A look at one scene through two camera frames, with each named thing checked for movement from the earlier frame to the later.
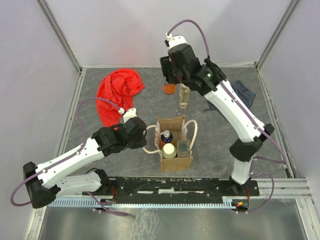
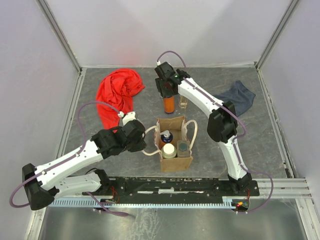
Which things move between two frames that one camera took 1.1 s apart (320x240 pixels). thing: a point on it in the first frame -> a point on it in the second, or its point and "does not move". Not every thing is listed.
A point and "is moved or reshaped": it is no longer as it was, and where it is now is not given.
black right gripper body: x=165 y=69 -> x=167 y=92
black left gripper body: x=141 y=141 does not move
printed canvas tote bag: x=167 y=164 -> x=168 y=164
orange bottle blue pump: x=169 y=88 is moved or reshaped
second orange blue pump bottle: x=166 y=137 does not move
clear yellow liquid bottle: x=184 y=95 does not move
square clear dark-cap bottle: x=183 y=150 does not move
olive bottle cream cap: x=169 y=151 does not move
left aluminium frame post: x=61 y=33 does not move
